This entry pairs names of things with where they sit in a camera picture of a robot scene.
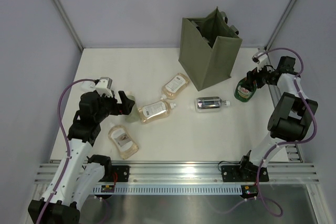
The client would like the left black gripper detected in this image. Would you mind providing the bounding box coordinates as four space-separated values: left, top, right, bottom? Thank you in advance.
94 91 134 123

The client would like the green Fairy dish soap bottle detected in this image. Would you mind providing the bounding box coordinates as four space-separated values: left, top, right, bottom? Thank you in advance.
234 78 255 102

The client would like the clear amber soap pouch bottle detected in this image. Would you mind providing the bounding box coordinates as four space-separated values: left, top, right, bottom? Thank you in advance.
160 73 190 100

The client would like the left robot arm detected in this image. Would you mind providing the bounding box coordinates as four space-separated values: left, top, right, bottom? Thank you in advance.
28 91 135 223

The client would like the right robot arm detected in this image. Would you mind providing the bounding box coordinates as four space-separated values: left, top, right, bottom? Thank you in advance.
235 56 318 180

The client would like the olive green canvas bag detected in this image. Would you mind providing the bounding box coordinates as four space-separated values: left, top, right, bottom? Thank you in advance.
178 8 243 91

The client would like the pale green cylindrical bottle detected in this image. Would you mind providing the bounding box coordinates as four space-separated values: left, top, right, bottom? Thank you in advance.
125 91 140 123

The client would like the amber soap bottle white cap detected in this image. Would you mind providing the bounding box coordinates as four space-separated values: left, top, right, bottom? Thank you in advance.
138 100 176 124

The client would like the white flat bottle black cap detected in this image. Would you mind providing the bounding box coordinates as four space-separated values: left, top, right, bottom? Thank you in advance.
80 81 96 93

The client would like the silver metallic bottle white cap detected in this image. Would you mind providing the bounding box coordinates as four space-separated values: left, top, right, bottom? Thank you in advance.
195 97 231 113

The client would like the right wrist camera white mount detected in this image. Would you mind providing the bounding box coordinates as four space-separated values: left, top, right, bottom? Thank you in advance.
252 51 269 72

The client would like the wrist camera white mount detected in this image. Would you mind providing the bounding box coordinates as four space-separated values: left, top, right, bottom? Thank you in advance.
252 51 269 72
95 77 114 98

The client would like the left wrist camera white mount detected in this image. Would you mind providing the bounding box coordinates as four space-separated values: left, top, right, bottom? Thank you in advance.
95 77 114 98

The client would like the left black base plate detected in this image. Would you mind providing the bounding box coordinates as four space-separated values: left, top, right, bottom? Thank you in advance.
99 165 130 182

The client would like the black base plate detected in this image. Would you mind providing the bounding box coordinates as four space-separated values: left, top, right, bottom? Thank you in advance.
220 165 258 183
99 165 130 182

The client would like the white slotted cable duct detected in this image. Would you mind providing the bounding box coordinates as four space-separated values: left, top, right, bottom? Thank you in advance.
92 185 242 195

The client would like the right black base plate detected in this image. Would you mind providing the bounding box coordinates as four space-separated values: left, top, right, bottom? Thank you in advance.
220 165 258 183

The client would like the aluminium front rail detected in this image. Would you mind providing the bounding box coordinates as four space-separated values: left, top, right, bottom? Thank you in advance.
33 162 320 185

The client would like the right aluminium frame post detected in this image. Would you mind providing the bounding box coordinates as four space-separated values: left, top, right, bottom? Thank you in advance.
264 0 298 50

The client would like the aluminium frame post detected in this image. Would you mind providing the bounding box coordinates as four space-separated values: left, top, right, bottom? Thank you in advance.
264 0 298 50
51 0 84 52

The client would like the left aluminium frame post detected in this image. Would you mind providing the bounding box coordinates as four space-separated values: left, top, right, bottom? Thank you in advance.
51 0 84 52

